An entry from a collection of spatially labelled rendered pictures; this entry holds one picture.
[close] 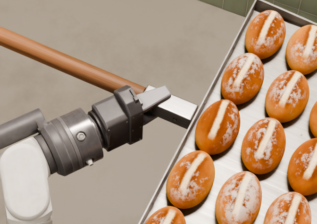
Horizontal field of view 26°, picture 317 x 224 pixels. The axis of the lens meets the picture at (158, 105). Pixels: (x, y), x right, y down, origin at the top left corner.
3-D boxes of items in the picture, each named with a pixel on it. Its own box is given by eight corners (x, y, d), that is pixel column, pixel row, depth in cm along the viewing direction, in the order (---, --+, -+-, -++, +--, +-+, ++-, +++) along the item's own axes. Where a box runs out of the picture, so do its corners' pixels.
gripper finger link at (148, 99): (173, 99, 110) (139, 115, 108) (163, 84, 111) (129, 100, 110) (173, 94, 109) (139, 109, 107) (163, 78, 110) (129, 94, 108)
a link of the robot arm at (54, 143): (84, 169, 103) (14, 203, 99) (73, 169, 113) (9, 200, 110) (53, 100, 102) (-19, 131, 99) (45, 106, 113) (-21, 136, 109)
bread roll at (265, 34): (273, 68, 118) (279, 49, 113) (236, 55, 119) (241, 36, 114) (289, 26, 123) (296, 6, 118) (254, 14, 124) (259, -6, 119)
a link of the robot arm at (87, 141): (120, 69, 107) (50, 100, 103) (151, 116, 103) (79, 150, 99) (121, 111, 118) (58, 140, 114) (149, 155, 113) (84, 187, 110)
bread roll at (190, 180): (194, 220, 103) (197, 205, 98) (155, 199, 104) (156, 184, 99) (224, 169, 107) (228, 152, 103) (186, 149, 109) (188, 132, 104)
